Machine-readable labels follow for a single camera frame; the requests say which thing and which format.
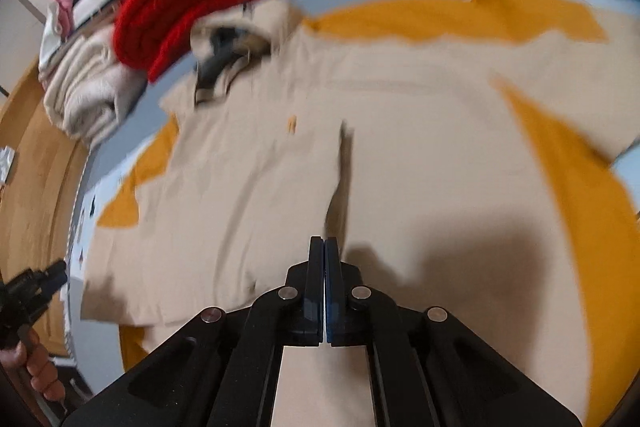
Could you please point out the cream folded fleece blanket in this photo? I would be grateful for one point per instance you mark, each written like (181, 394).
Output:
(91, 92)

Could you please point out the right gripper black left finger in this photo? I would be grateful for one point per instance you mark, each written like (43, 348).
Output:
(294, 311)

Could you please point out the beige and orange hooded jacket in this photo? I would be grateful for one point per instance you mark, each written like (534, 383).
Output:
(459, 150)

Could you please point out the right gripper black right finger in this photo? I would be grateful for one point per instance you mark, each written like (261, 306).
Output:
(356, 314)

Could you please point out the pink and white cloth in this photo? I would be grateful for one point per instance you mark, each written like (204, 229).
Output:
(58, 26)

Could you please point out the person's left hand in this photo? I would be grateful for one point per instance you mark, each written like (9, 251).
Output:
(43, 375)

